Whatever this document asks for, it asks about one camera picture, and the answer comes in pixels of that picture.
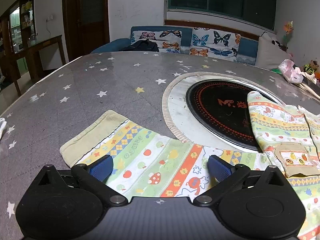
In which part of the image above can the left butterfly cushion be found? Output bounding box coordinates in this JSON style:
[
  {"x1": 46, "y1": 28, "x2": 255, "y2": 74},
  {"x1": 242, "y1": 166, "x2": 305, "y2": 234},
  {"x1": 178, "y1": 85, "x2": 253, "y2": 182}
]
[{"x1": 131, "y1": 30, "x2": 182, "y2": 53}]

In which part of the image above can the pink white plastic bag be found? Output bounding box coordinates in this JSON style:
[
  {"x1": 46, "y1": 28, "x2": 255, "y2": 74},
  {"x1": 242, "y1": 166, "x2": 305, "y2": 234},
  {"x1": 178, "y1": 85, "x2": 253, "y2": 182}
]
[{"x1": 278, "y1": 59, "x2": 304, "y2": 84}]

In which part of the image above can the colourful patterned baby garment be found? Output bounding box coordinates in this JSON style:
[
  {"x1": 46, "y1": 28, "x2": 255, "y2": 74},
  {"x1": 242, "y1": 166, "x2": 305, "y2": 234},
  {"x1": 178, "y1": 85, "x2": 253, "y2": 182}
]
[{"x1": 60, "y1": 92, "x2": 319, "y2": 239}]

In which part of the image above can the panda plush toy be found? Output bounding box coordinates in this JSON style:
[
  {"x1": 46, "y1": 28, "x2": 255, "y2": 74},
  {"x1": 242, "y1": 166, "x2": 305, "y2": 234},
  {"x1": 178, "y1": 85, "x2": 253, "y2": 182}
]
[{"x1": 261, "y1": 31, "x2": 287, "y2": 51}]

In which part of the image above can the teddy bear toy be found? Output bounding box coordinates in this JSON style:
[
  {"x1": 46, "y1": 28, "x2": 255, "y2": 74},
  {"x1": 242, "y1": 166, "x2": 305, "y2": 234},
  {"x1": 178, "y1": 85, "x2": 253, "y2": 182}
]
[{"x1": 303, "y1": 60, "x2": 320, "y2": 80}]

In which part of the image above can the butterfly cushion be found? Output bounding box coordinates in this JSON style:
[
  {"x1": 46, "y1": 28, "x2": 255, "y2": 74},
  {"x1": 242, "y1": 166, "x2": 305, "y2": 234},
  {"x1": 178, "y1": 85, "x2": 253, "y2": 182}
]
[
  {"x1": 189, "y1": 28, "x2": 241, "y2": 62},
  {"x1": 131, "y1": 30, "x2": 182, "y2": 53}
]

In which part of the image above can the dark wooden side table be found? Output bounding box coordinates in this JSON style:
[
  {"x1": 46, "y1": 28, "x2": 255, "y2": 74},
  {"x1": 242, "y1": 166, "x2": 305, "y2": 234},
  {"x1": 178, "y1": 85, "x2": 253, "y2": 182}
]
[{"x1": 10, "y1": 35, "x2": 67, "y2": 97}]

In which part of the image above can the wooden display cabinet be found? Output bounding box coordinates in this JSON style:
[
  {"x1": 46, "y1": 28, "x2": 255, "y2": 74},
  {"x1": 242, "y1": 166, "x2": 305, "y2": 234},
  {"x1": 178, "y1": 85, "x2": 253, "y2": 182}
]
[{"x1": 1, "y1": 0, "x2": 35, "y2": 89}]

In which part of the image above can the colourful pinwheel flower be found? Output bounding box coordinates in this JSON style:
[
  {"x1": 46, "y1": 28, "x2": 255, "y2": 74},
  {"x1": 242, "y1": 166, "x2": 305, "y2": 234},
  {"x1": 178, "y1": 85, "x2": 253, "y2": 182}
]
[{"x1": 283, "y1": 21, "x2": 293, "y2": 46}]

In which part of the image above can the grey pillow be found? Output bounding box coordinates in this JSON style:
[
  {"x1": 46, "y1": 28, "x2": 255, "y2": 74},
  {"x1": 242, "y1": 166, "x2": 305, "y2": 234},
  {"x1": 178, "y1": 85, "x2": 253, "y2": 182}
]
[{"x1": 255, "y1": 37, "x2": 292, "y2": 70}]

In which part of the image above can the right butterfly cushion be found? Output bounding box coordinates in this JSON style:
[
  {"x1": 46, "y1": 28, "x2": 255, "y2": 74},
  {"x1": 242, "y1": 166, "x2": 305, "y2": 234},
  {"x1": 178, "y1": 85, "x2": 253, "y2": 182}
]
[{"x1": 189, "y1": 28, "x2": 241, "y2": 62}]

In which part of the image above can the dark wooden door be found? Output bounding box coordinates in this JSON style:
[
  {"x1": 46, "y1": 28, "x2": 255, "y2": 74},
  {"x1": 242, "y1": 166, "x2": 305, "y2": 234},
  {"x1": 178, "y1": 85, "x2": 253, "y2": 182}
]
[{"x1": 62, "y1": 0, "x2": 110, "y2": 61}]

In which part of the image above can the round black induction cooktop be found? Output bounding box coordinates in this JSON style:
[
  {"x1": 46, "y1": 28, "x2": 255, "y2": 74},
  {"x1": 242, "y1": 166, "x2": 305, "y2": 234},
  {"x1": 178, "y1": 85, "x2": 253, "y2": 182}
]
[{"x1": 162, "y1": 72, "x2": 285, "y2": 153}]

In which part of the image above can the cream folded cloth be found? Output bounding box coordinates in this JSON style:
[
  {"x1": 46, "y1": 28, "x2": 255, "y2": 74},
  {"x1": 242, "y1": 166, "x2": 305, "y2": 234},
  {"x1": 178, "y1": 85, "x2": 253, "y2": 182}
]
[{"x1": 295, "y1": 67, "x2": 319, "y2": 95}]

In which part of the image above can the dark clothing on sofa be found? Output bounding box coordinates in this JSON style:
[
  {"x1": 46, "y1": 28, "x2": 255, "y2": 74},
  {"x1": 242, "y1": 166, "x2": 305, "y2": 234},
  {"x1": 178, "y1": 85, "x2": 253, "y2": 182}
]
[{"x1": 121, "y1": 40, "x2": 159, "y2": 52}]

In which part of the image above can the blue sofa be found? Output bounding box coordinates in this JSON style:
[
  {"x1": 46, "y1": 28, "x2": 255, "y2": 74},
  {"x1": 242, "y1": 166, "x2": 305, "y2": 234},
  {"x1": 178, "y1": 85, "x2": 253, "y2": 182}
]
[{"x1": 92, "y1": 26, "x2": 258, "y2": 65}]

